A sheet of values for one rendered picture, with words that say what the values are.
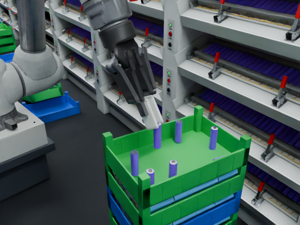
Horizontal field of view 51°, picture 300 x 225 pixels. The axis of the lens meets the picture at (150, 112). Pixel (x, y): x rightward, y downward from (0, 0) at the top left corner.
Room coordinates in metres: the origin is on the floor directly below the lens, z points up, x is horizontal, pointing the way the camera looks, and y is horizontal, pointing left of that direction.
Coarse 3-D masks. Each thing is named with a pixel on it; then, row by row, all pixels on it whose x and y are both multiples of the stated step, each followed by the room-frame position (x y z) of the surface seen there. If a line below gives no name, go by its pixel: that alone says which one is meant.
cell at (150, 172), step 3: (150, 168) 0.53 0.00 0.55; (147, 171) 0.52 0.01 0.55; (150, 171) 0.52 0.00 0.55; (153, 171) 0.52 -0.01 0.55; (150, 174) 0.51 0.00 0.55; (153, 174) 0.52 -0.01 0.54; (150, 177) 0.51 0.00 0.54; (153, 177) 0.52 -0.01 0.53; (150, 180) 0.51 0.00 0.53; (153, 180) 0.52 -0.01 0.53; (150, 183) 0.51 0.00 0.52; (153, 183) 0.52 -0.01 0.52
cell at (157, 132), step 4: (160, 124) 0.61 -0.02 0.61; (160, 128) 0.61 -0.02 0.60; (156, 132) 0.60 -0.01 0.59; (160, 132) 0.61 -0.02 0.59; (156, 136) 0.60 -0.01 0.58; (160, 136) 0.61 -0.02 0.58; (156, 140) 0.60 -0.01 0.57; (160, 140) 0.61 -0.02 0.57; (156, 144) 0.60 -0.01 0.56; (160, 144) 0.61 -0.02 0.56; (156, 148) 0.60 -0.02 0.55
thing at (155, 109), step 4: (148, 96) 0.63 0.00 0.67; (152, 96) 0.63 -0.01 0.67; (148, 100) 0.63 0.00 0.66; (152, 100) 0.63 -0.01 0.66; (152, 104) 0.63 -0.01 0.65; (156, 104) 0.63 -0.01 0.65; (152, 108) 0.63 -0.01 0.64; (156, 108) 0.62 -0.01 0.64; (156, 112) 0.62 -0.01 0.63; (156, 116) 0.62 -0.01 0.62; (160, 116) 0.62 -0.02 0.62; (156, 120) 0.62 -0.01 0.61; (160, 120) 0.62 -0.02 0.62
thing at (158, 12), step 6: (138, 0) 1.46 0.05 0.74; (162, 0) 1.27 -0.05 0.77; (132, 6) 1.48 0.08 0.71; (138, 6) 1.43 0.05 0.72; (144, 6) 1.38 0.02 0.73; (150, 6) 1.36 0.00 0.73; (156, 6) 1.34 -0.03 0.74; (162, 6) 1.27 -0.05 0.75; (144, 12) 1.41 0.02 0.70; (150, 12) 1.36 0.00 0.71; (156, 12) 1.32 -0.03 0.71; (162, 12) 1.28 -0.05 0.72; (162, 18) 1.30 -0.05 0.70
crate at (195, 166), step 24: (192, 120) 0.79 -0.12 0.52; (120, 144) 0.67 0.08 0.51; (144, 144) 0.71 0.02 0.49; (168, 144) 0.71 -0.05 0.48; (192, 144) 0.71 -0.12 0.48; (240, 144) 0.63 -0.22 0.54; (120, 168) 0.57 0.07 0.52; (144, 168) 0.61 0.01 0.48; (168, 168) 0.61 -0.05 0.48; (192, 168) 0.55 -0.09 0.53; (216, 168) 0.58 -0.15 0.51; (144, 192) 0.48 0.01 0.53; (168, 192) 0.51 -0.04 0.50
